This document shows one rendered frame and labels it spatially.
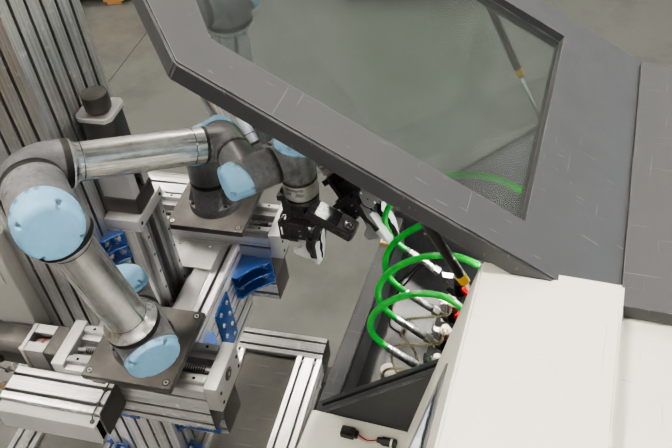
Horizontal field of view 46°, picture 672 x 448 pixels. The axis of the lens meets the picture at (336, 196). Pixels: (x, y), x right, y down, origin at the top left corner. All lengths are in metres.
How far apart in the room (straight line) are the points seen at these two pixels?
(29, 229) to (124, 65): 3.62
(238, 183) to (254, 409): 1.38
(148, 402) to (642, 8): 3.92
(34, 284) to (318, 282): 1.48
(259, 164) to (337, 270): 1.91
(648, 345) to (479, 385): 0.31
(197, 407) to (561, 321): 1.02
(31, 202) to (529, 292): 0.81
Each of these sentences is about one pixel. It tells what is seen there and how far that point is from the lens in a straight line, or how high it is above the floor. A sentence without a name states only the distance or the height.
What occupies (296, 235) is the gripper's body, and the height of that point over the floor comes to 1.31.
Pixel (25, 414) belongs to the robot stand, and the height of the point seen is 0.95.
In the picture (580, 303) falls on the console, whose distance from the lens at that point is 1.28.
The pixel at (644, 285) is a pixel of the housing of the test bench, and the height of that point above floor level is 1.50.
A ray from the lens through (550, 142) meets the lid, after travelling 1.50.
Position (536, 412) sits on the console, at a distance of 1.15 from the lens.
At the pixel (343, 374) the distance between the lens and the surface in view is 1.92.
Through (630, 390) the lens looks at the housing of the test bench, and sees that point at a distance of 1.29.
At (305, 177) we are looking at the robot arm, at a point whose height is 1.48.
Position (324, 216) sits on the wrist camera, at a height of 1.37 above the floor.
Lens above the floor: 2.52
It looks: 42 degrees down
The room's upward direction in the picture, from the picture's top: 7 degrees counter-clockwise
